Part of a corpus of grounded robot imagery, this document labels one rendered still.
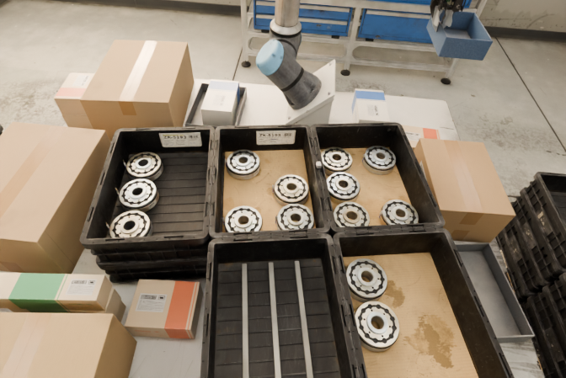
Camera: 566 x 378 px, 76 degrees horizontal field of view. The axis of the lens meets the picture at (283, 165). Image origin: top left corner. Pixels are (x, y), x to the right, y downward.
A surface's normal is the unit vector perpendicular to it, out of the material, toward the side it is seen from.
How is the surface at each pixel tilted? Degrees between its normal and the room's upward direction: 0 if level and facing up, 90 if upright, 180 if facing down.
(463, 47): 90
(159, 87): 0
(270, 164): 0
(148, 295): 0
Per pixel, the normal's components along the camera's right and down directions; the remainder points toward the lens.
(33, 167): 0.04, -0.66
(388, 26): -0.08, 0.74
